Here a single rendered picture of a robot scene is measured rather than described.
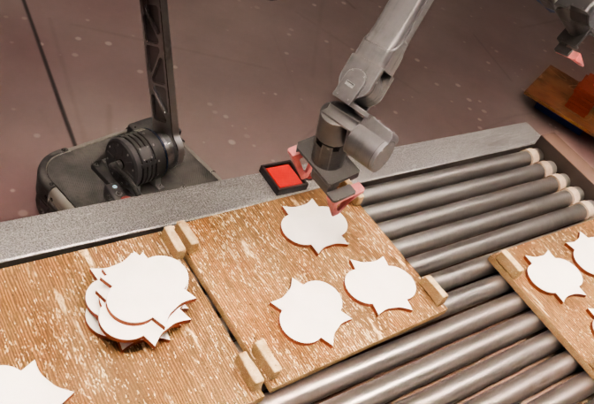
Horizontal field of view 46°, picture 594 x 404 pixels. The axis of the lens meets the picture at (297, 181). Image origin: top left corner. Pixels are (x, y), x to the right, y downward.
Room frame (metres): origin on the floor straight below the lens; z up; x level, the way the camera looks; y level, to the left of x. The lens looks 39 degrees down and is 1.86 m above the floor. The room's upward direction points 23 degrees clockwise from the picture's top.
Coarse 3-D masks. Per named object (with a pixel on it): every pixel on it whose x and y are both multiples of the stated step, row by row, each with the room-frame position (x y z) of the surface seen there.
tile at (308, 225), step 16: (288, 208) 1.03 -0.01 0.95; (304, 208) 1.05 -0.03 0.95; (320, 208) 1.06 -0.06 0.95; (288, 224) 0.99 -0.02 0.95; (304, 224) 1.00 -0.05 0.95; (320, 224) 1.02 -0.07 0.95; (336, 224) 1.04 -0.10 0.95; (288, 240) 0.95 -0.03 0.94; (304, 240) 0.96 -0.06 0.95; (320, 240) 0.98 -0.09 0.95; (336, 240) 1.00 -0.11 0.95
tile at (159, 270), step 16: (160, 256) 0.74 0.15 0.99; (128, 272) 0.69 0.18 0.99; (144, 272) 0.70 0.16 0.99; (160, 272) 0.71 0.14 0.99; (176, 272) 0.73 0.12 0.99; (112, 288) 0.65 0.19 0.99; (128, 288) 0.66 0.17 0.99; (144, 288) 0.67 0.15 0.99; (160, 288) 0.69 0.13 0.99; (176, 288) 0.70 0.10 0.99; (112, 304) 0.63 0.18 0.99; (128, 304) 0.64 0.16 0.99; (144, 304) 0.65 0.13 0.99; (160, 304) 0.66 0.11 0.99; (176, 304) 0.67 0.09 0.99; (128, 320) 0.61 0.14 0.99; (144, 320) 0.62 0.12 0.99; (160, 320) 0.63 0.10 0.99
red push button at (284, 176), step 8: (272, 168) 1.14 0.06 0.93; (280, 168) 1.15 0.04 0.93; (288, 168) 1.16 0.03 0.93; (272, 176) 1.12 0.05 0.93; (280, 176) 1.13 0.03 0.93; (288, 176) 1.14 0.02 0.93; (296, 176) 1.15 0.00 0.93; (280, 184) 1.10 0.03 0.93; (288, 184) 1.11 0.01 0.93; (296, 184) 1.12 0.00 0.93
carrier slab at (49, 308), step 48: (144, 240) 0.81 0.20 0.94; (0, 288) 0.61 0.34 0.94; (48, 288) 0.65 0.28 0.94; (192, 288) 0.76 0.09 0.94; (0, 336) 0.54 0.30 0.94; (48, 336) 0.57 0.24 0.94; (96, 336) 0.60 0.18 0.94; (192, 336) 0.67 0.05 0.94; (96, 384) 0.53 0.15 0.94; (144, 384) 0.56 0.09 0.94; (192, 384) 0.59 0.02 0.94; (240, 384) 0.63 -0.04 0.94
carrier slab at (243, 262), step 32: (320, 192) 1.12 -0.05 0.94; (192, 224) 0.89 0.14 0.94; (224, 224) 0.93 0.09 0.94; (256, 224) 0.96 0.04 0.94; (352, 224) 1.07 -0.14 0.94; (192, 256) 0.82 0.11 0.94; (224, 256) 0.85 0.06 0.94; (256, 256) 0.88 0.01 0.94; (288, 256) 0.91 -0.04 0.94; (320, 256) 0.95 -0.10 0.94; (352, 256) 0.98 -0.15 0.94; (384, 256) 1.02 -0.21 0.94; (224, 288) 0.79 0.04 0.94; (256, 288) 0.81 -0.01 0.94; (288, 288) 0.84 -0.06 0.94; (416, 288) 0.97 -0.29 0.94; (224, 320) 0.74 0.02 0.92; (256, 320) 0.75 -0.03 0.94; (352, 320) 0.83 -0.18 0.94; (384, 320) 0.86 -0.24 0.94; (416, 320) 0.90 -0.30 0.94; (288, 352) 0.72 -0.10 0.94; (320, 352) 0.74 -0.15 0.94; (352, 352) 0.77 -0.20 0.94; (288, 384) 0.67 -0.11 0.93
